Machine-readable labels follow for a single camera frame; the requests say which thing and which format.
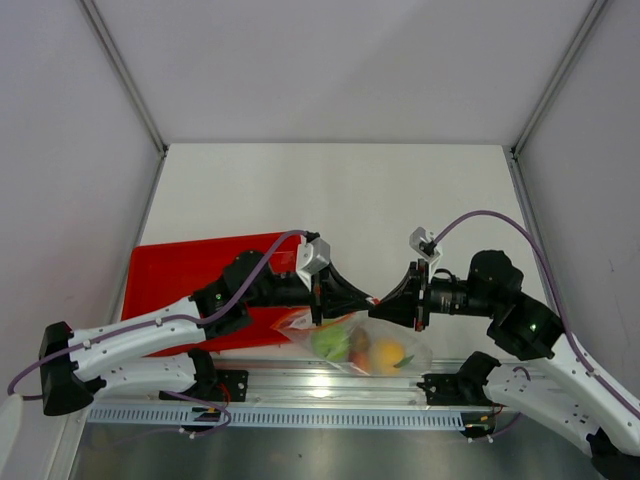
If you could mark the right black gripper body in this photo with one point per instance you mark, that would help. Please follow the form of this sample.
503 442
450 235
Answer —
439 296

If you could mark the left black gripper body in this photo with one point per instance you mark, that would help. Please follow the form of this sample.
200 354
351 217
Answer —
290 291

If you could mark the green apple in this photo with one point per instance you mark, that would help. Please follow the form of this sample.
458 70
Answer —
332 343

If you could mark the clear zip bag orange zipper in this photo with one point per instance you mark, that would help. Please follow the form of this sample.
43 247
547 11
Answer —
297 327

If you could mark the brown kiwi fruit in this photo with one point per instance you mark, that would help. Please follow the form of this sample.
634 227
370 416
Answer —
359 340

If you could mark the orange peach with leaf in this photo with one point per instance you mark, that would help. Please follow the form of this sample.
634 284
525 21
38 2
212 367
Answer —
384 355

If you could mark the small orange peach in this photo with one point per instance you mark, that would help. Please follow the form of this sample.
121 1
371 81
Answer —
360 361

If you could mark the red plastic tray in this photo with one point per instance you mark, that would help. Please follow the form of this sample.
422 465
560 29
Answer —
161 274

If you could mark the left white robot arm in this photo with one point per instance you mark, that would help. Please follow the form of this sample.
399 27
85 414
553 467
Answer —
75 362

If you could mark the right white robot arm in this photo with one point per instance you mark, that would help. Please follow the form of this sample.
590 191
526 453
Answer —
552 386

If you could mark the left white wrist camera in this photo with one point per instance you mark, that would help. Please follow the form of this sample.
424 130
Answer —
311 257

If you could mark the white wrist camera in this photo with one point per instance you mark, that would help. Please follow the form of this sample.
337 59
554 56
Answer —
424 244
311 257

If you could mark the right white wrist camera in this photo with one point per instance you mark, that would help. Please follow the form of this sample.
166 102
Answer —
424 244

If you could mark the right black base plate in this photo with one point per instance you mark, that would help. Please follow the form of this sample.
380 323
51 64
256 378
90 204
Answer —
455 390

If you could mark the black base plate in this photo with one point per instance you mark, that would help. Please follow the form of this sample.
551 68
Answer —
228 386
455 390

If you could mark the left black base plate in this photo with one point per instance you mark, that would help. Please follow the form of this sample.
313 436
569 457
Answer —
228 386

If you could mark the white slotted cable duct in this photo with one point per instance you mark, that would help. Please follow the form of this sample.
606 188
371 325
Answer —
194 416

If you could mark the right aluminium frame post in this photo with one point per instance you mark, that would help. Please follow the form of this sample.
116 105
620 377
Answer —
560 74

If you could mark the aluminium frame post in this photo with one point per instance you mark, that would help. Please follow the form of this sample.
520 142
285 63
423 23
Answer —
560 74
115 59

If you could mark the left aluminium frame post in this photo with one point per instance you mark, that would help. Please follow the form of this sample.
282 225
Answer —
115 59

